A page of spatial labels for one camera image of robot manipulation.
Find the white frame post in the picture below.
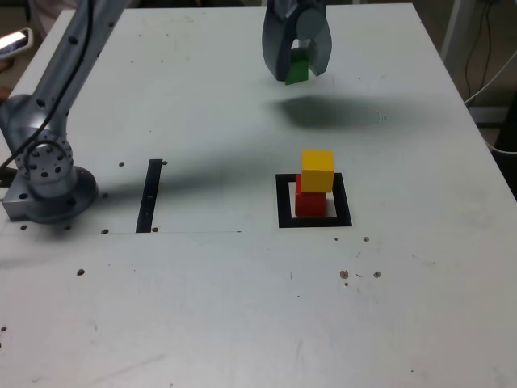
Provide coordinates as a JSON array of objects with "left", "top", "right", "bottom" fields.
[{"left": 439, "top": 0, "right": 464, "bottom": 70}]

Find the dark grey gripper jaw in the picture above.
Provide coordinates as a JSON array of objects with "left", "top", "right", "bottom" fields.
[{"left": 261, "top": 0, "right": 301, "bottom": 82}]

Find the green cube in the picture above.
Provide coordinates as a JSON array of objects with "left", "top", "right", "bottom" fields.
[{"left": 284, "top": 48, "right": 310, "bottom": 86}]

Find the black tape strip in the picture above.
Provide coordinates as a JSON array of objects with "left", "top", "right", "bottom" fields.
[{"left": 135, "top": 158, "right": 163, "bottom": 234}]

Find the grey gripper jaw with disc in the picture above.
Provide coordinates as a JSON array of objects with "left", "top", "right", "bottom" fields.
[{"left": 296, "top": 7, "right": 334, "bottom": 78}]

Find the glossy smartphone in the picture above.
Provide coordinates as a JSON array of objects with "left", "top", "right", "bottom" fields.
[{"left": 0, "top": 27, "right": 33, "bottom": 62}]

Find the white hanging cable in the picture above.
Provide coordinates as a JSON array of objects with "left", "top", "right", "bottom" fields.
[{"left": 463, "top": 51, "right": 517, "bottom": 105}]

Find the yellow cube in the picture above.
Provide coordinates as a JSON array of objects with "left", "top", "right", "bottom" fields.
[{"left": 301, "top": 149, "right": 336, "bottom": 193}]

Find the black hanging cable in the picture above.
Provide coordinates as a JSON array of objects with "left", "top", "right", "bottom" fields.
[{"left": 464, "top": 0, "right": 492, "bottom": 100}]

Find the red cube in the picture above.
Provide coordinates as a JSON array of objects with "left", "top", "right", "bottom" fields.
[{"left": 294, "top": 174, "right": 327, "bottom": 218}]

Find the black tape square outline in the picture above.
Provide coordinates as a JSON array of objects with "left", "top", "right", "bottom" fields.
[{"left": 275, "top": 172, "right": 353, "bottom": 229}]

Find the grey horizontal bar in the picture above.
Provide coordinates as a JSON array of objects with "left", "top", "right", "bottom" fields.
[{"left": 468, "top": 106, "right": 517, "bottom": 128}]

